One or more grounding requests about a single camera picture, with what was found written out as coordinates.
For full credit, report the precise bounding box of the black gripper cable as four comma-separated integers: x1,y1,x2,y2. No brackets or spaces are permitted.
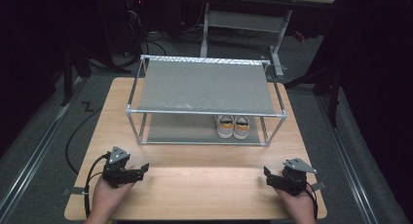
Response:
304,182,319,219
65,106,110,219

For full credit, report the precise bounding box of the wooden desk with white legs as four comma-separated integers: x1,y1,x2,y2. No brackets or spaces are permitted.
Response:
198,0,336,78

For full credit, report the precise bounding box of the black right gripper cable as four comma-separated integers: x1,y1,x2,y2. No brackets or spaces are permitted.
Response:
304,182,319,219

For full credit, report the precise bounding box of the dark computer tower with cables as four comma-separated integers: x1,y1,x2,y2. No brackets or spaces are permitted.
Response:
122,0,149,57

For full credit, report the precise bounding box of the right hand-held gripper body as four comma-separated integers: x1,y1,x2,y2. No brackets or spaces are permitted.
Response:
281,157,318,197

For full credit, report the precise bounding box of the grey metal floor rail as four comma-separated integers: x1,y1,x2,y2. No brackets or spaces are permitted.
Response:
315,93,379,224
0,77,84,216

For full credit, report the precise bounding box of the person's left hand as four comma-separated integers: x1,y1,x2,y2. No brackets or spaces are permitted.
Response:
89,177,135,219

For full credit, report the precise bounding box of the person's right hand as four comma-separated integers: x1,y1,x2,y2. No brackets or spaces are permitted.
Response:
274,187,317,224

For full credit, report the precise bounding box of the white grey child sneaker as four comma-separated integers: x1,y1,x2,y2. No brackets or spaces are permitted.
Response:
215,114,236,140
233,115,252,141

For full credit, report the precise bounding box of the black metal stand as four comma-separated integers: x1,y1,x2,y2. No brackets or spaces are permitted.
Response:
284,62,343,129
59,47,94,107

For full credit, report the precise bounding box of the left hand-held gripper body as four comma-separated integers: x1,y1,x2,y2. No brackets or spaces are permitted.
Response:
101,145,137,189

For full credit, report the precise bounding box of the grey metal shoe rack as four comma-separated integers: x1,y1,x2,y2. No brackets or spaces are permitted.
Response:
125,54,289,148

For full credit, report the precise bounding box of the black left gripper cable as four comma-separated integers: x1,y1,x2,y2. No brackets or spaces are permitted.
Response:
65,106,110,219

